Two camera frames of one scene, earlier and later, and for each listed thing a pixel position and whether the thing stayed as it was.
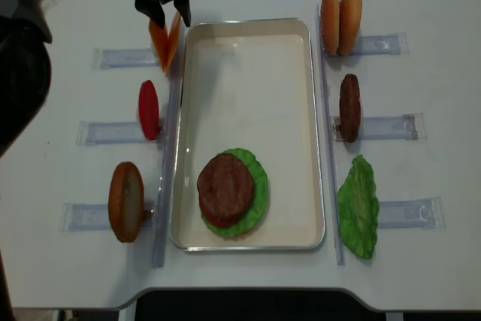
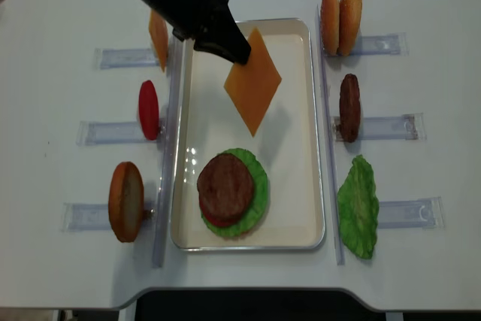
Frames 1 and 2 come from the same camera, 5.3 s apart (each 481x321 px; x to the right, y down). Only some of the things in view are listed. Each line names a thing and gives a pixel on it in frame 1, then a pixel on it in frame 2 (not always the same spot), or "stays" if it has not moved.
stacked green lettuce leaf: [260, 197] stays
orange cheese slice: [172, 43] to [252, 85]
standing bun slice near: [349, 19] stays
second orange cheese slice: [160, 38] stays
